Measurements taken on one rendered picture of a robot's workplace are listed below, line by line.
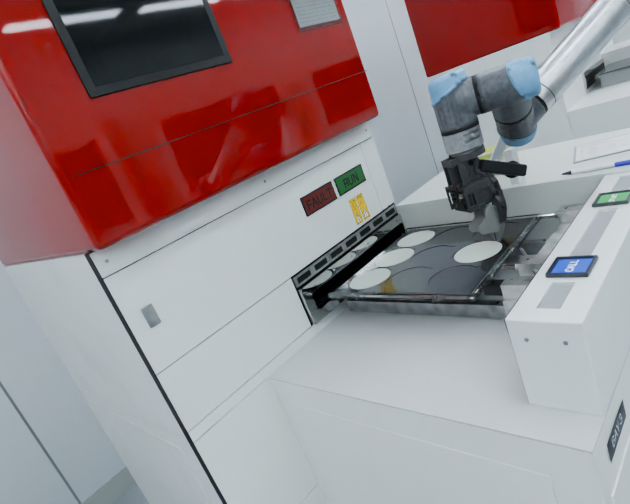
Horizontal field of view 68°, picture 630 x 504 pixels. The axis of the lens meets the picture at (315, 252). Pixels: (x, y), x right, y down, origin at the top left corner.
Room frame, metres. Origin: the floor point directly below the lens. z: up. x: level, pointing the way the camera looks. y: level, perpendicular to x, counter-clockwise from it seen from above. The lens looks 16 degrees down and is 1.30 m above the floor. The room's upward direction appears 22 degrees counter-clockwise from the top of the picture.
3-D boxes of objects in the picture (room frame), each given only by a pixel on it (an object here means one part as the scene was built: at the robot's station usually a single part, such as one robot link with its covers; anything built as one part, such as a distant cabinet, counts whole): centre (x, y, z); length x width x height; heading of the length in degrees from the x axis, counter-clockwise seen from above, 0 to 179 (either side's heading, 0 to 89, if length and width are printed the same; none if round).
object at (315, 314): (1.16, -0.10, 0.89); 0.44 x 0.02 x 0.10; 131
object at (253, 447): (1.31, 0.27, 0.41); 0.82 x 0.70 x 0.82; 131
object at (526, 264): (0.77, -0.38, 0.89); 0.08 x 0.03 x 0.03; 41
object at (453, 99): (0.93, -0.37, 1.21); 0.09 x 0.08 x 0.11; 63
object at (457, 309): (0.88, -0.20, 0.84); 0.50 x 0.02 x 0.03; 41
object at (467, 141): (0.93, -0.36, 1.13); 0.08 x 0.08 x 0.05
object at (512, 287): (0.72, -0.32, 0.89); 0.08 x 0.03 x 0.03; 41
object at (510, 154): (1.09, -0.50, 1.03); 0.06 x 0.04 x 0.13; 41
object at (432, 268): (1.01, -0.25, 0.90); 0.34 x 0.34 x 0.01; 41
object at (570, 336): (0.69, -0.44, 0.89); 0.55 x 0.09 x 0.14; 131
